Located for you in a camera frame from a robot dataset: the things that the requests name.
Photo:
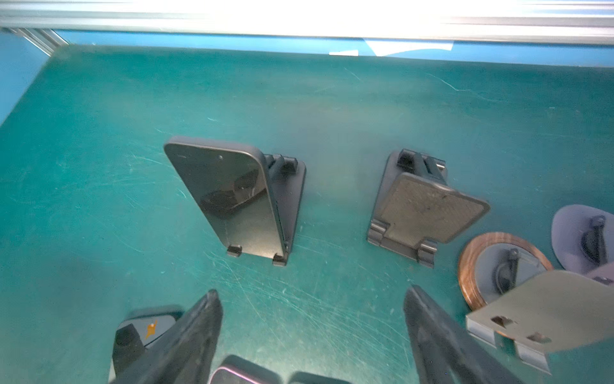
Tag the lilac small phone stand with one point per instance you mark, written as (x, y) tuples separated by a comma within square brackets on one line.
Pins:
[(582, 241)]

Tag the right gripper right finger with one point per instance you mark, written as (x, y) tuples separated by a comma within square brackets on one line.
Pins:
[(443, 351)]

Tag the black phone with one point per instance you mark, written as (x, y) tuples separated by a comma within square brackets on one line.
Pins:
[(137, 334), (208, 167)]

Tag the black right back stand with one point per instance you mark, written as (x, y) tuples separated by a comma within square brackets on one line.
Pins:
[(416, 211)]

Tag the aluminium frame left post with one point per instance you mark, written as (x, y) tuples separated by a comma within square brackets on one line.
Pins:
[(46, 40)]

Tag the silver phone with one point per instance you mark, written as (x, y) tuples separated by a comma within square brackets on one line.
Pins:
[(307, 378)]

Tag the aluminium frame back rail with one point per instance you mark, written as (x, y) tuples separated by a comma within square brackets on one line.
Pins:
[(557, 22)]

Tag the round wooden phone stand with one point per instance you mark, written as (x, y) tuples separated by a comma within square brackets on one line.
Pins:
[(514, 291)]

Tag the black middle back stand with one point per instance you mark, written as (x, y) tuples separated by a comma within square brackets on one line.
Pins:
[(288, 192)]

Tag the purple-edged phone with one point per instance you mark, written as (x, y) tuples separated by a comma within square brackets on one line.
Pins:
[(237, 370)]

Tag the black stand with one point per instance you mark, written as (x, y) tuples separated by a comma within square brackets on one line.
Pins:
[(288, 192), (416, 211)]

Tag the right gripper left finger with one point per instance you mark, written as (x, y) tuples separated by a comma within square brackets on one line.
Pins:
[(184, 354)]

